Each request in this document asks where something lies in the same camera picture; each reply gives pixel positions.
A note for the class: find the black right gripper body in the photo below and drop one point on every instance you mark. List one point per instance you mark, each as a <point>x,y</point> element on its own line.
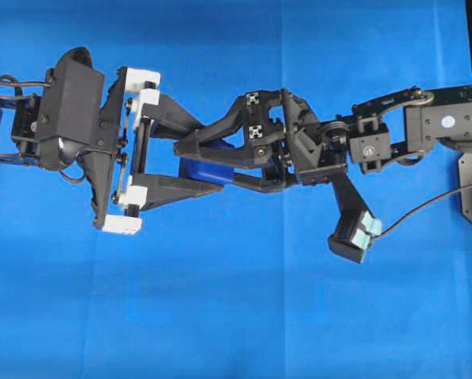
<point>311,150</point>

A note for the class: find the blue table cloth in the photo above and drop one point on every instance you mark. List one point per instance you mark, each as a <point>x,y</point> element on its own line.
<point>237,284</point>

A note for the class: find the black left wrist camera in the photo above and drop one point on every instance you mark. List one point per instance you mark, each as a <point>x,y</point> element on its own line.
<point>68,118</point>

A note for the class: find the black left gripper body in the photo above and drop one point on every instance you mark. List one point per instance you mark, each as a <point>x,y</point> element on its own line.
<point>116,201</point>

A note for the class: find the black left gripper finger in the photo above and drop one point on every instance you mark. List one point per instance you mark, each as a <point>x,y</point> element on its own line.
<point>154,190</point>
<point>169,119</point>

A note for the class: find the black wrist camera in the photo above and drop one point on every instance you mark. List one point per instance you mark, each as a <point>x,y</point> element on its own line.
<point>357,226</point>
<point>68,118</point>

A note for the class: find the blue block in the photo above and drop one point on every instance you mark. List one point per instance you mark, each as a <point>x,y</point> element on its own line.
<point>205,172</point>

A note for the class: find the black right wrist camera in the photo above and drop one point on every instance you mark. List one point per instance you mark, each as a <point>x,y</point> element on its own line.
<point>357,226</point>

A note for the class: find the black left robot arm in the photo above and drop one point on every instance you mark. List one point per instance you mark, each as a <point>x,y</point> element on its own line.
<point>19,121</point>

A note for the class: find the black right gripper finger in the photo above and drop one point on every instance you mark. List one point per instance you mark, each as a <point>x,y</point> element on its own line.
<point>270,181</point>
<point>247,113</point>

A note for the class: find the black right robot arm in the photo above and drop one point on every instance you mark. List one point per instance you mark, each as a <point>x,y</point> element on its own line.
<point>400,127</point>

